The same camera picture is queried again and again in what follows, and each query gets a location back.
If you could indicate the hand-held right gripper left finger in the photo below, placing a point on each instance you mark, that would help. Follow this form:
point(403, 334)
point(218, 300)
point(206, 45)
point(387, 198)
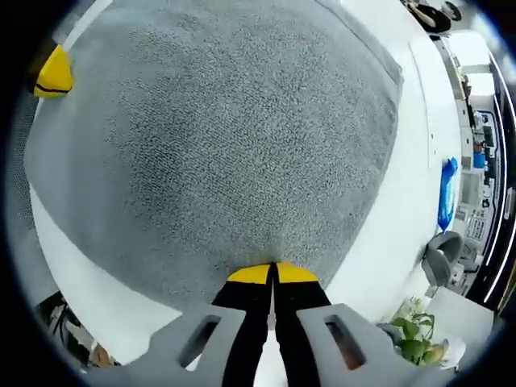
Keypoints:
point(169, 346)

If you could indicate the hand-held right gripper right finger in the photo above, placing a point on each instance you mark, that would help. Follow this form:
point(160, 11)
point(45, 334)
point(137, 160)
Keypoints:
point(363, 350)

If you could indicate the grey towel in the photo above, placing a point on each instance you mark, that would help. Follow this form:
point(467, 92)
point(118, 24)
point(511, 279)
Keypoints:
point(242, 141)

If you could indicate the green potted plant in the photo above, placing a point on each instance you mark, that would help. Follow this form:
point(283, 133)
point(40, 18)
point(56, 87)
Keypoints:
point(415, 338)

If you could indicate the grey curved band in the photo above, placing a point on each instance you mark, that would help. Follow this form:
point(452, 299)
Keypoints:
point(439, 258)

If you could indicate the blue wipes packet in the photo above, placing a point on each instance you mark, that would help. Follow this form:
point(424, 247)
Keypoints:
point(448, 197)

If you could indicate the black device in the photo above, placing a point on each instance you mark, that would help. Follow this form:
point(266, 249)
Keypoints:
point(431, 16)

